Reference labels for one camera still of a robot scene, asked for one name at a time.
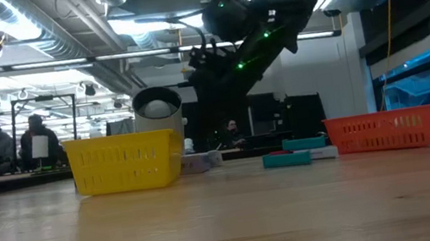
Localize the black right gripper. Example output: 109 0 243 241
184 39 250 112

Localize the grey small box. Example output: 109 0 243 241
178 151 213 177

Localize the teal small box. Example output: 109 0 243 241
261 147 313 172
280 133 329 155

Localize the yellow plastic basket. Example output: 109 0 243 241
62 124 190 202

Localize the black monitor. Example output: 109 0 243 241
281 91 329 141
246 90 286 137

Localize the small white rounded item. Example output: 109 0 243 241
205 148 225 169

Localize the red small box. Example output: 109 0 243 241
269 147 294 157

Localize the white flat box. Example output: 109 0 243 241
292 143 340 165

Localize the orange plastic basket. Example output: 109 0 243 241
321 103 430 162

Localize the white sign sheet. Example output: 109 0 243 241
28 133 52 161

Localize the blue window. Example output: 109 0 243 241
362 15 430 135

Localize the dark background table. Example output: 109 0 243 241
0 163 76 197

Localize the white cylindrical camera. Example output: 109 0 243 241
128 82 189 150

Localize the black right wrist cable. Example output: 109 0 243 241
134 8 210 62

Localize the black ceiling camera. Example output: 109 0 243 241
322 7 343 19

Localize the silver ventilation duct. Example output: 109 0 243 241
0 0 144 115

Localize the black metal frame stand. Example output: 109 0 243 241
6 90 86 173

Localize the yellow hanging cable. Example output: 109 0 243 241
363 0 415 112

